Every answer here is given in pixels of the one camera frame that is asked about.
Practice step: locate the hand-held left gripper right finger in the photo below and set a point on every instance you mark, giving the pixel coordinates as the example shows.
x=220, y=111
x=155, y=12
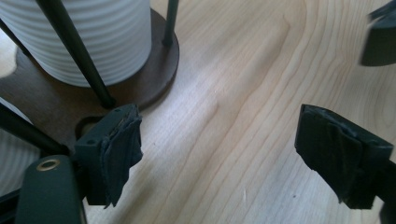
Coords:
x=336, y=155

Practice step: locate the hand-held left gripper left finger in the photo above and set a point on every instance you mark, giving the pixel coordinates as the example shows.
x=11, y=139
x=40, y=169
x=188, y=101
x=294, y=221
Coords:
x=102, y=161

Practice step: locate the cup holder with black rods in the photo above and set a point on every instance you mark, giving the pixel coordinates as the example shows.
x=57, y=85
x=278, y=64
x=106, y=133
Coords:
x=149, y=81

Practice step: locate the left white paper cup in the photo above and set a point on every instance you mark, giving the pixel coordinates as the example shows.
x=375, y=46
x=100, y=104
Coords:
x=15, y=165

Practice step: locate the stack of white paper cups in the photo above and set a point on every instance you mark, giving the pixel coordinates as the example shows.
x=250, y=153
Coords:
x=118, y=37

